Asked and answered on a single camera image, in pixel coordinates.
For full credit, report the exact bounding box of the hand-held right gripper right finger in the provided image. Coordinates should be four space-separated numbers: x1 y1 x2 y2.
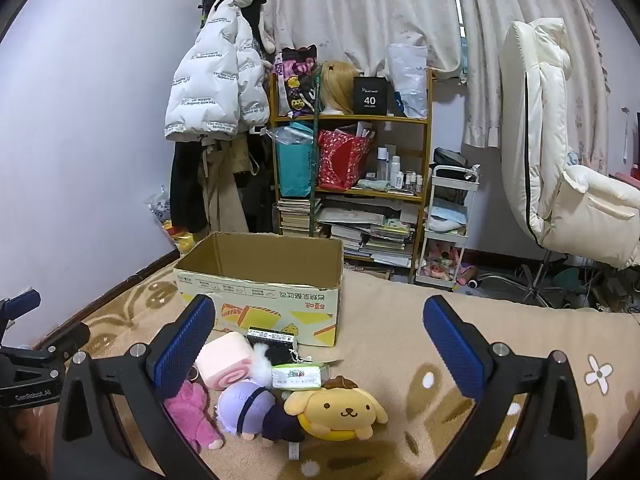
422 295 588 480

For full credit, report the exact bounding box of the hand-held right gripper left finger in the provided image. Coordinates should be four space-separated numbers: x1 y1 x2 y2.
52 294 218 480

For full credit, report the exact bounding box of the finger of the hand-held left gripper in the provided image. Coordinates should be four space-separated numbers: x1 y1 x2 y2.
35 324 91 361
0 288 42 331

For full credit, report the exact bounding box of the pink bunny plush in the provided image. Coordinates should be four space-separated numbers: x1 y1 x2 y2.
165 380 226 453

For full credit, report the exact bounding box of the white spiky plush toy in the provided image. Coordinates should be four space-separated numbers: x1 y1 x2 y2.
216 380 306 461

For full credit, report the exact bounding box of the printed cardboard box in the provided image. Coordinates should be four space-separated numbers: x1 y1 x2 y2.
172 231 346 348

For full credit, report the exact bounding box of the green tissue packet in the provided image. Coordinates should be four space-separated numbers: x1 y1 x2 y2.
271 362 331 391

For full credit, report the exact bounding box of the yellow dog plush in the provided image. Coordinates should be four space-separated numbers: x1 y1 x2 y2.
283 375 390 442

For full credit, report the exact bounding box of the beige printed blanket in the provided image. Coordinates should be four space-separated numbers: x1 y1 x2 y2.
35 250 640 480

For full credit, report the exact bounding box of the black packet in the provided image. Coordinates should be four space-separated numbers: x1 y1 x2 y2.
246 326 299 348

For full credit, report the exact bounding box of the clear bag with yellow toy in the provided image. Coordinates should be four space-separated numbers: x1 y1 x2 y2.
146 187 196 253

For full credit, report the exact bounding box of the light blue cloth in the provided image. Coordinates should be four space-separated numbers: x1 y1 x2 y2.
430 207 468 233

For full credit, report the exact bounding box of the messy pile of books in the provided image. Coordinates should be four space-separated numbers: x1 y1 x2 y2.
320 197 418 268

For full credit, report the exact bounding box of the white trolley cart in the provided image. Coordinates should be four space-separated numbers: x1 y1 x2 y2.
414 164 481 290

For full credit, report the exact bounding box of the black coat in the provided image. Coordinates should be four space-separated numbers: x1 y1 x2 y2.
170 137 210 235

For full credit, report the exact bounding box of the beige coat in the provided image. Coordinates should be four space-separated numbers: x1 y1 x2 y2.
197 135 261 235

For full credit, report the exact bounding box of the neat stack of books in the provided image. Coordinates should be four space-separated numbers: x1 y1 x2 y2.
276 197 323 237

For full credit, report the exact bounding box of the group of cosmetic bottles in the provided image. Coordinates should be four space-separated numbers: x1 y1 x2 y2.
375 145 426 193

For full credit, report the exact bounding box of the black bag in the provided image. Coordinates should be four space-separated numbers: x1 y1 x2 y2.
432 147 473 171

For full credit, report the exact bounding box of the teal bag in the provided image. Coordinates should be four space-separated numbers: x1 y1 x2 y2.
275 125 318 197

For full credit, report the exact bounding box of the red patterned bag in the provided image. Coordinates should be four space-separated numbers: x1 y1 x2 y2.
316 129 373 191

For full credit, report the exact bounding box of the green pole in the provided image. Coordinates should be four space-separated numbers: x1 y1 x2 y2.
309 65 322 238

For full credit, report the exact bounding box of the folded white mattress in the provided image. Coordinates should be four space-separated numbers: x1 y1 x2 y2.
475 17 640 308

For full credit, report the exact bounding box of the wooden shelf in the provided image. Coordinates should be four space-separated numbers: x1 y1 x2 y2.
269 66 435 285

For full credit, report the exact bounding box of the black box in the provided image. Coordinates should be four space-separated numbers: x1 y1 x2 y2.
353 76 389 116

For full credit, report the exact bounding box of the white plastic bag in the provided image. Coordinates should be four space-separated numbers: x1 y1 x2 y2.
387 42 430 120

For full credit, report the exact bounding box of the white puffer jacket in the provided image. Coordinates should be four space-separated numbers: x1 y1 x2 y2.
164 0 276 142

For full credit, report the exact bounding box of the purple printed bag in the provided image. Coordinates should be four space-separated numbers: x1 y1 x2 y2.
276 45 321 116

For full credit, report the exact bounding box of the blond wig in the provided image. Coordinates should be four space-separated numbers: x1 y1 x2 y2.
320 60 357 115

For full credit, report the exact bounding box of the narrow floral curtain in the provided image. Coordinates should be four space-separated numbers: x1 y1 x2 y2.
452 0 611 148

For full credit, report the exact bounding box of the wide floral curtain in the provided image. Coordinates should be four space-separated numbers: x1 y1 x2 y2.
260 0 463 78

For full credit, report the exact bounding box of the black white fluffy keychain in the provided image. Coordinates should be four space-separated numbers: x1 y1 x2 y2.
248 342 313 386

